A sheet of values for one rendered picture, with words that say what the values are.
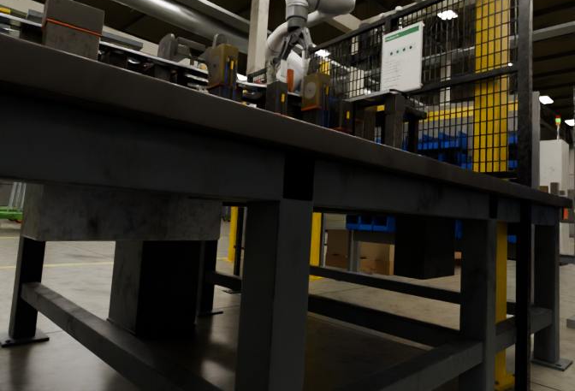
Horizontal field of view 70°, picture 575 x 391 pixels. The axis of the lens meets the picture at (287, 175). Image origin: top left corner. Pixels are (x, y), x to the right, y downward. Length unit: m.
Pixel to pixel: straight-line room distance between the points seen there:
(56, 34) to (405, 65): 1.44
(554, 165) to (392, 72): 6.03
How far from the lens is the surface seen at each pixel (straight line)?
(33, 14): 1.64
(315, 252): 3.75
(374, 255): 4.46
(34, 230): 0.74
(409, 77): 1.99
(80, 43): 1.14
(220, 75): 1.24
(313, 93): 1.43
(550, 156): 7.92
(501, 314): 1.80
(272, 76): 1.82
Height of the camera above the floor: 0.56
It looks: 5 degrees up
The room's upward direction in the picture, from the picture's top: 3 degrees clockwise
